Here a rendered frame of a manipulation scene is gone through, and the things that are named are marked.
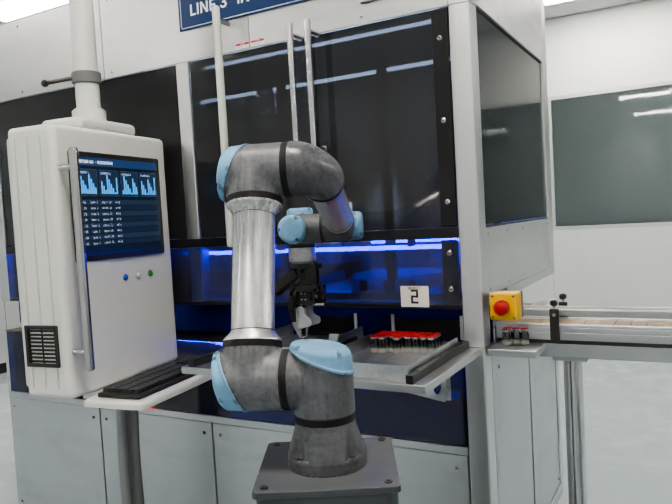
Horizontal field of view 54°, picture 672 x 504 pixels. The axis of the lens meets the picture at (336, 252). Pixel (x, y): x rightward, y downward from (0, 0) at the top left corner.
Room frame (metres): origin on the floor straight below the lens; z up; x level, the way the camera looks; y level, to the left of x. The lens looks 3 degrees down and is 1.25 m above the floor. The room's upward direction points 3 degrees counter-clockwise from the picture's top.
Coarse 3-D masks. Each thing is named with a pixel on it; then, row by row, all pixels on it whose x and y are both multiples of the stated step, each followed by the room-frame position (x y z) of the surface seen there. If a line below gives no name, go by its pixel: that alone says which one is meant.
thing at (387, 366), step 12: (360, 348) 1.81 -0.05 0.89; (444, 348) 1.66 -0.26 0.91; (360, 360) 1.68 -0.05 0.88; (372, 360) 1.67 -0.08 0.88; (384, 360) 1.67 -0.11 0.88; (396, 360) 1.66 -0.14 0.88; (408, 360) 1.65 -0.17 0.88; (420, 360) 1.51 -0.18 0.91; (360, 372) 1.51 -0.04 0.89; (372, 372) 1.49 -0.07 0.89; (384, 372) 1.48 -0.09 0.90; (396, 372) 1.46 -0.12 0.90; (408, 372) 1.45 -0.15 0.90
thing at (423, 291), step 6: (402, 288) 1.86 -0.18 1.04; (408, 288) 1.85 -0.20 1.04; (414, 288) 1.84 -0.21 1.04; (420, 288) 1.83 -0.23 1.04; (426, 288) 1.82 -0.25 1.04; (402, 294) 1.86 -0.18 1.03; (408, 294) 1.85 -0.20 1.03; (414, 294) 1.84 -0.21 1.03; (420, 294) 1.83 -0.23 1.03; (426, 294) 1.82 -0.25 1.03; (402, 300) 1.86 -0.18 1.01; (408, 300) 1.85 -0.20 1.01; (414, 300) 1.84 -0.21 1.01; (420, 300) 1.83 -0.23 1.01; (426, 300) 1.82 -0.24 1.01; (402, 306) 1.86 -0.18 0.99; (408, 306) 1.85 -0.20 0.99; (414, 306) 1.84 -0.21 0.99; (420, 306) 1.83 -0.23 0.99; (426, 306) 1.82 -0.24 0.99
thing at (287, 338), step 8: (280, 328) 2.07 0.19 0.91; (288, 328) 2.11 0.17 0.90; (360, 328) 2.00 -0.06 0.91; (280, 336) 2.07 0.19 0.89; (288, 336) 2.09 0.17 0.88; (296, 336) 2.09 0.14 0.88; (312, 336) 2.07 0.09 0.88; (320, 336) 2.06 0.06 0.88; (328, 336) 2.05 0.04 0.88; (344, 336) 1.91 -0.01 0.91; (360, 336) 2.00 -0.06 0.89; (288, 344) 1.96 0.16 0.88
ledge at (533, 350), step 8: (496, 344) 1.80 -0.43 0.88; (512, 344) 1.78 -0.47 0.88; (520, 344) 1.78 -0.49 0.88; (536, 344) 1.77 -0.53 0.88; (544, 344) 1.77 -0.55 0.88; (488, 352) 1.74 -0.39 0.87; (496, 352) 1.73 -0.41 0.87; (504, 352) 1.72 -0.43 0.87; (512, 352) 1.71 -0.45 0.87; (520, 352) 1.70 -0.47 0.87; (528, 352) 1.69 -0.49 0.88; (536, 352) 1.68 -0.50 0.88
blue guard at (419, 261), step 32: (192, 256) 2.23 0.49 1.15; (224, 256) 2.17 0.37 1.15; (288, 256) 2.04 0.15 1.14; (320, 256) 1.99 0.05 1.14; (352, 256) 1.94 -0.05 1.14; (384, 256) 1.88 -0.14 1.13; (416, 256) 1.84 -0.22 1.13; (448, 256) 1.79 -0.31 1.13; (192, 288) 2.24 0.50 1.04; (224, 288) 2.17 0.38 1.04; (288, 288) 2.05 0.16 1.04; (352, 288) 1.94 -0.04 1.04; (384, 288) 1.89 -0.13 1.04; (448, 288) 1.79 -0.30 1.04
